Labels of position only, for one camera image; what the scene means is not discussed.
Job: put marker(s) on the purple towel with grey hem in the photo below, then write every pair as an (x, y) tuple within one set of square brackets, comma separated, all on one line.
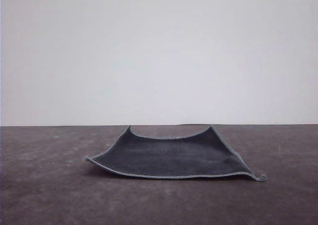
[(174, 158)]

